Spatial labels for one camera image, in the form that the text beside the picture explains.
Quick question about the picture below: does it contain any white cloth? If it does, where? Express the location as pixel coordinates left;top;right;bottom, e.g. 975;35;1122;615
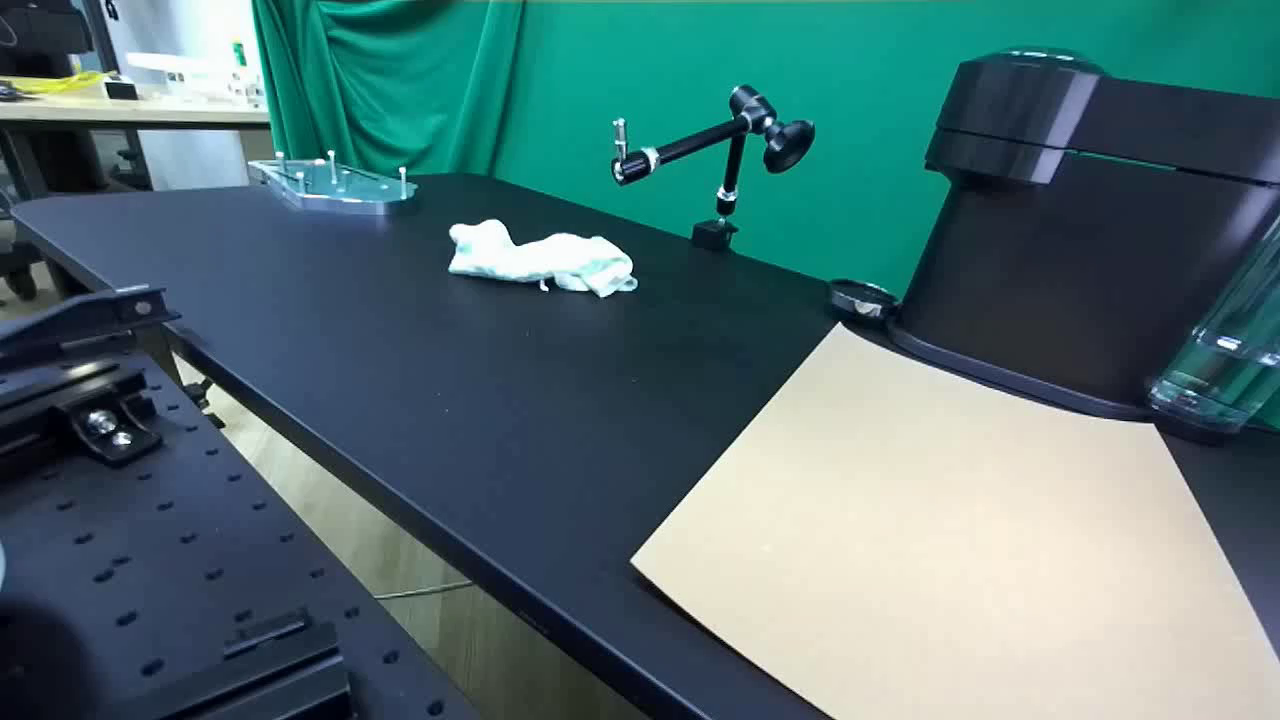
444;217;640;304

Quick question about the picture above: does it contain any small black clamp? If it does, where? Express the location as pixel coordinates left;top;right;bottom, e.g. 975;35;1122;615
827;277;899;326

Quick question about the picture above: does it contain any green fabric backdrop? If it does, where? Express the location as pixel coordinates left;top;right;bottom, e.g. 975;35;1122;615
248;0;1280;431

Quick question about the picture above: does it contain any green round object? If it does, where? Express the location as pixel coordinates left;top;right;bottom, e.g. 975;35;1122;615
248;150;418;217

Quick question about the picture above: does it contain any tan cardboard sheet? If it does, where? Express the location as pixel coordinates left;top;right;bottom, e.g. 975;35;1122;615
628;319;1280;720

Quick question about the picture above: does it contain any black perforated cart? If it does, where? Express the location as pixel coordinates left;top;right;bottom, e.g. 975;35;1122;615
0;279;479;720

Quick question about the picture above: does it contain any white box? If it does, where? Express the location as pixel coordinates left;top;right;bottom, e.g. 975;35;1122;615
107;0;266;111

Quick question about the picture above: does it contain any wooden background desk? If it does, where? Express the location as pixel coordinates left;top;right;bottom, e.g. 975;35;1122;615
0;94;271;137

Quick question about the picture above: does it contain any large black pedestal stand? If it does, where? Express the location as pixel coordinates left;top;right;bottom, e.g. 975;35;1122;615
884;50;1280;424

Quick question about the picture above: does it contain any black bracket with bolt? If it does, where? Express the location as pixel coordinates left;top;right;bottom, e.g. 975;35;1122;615
61;390;167;470

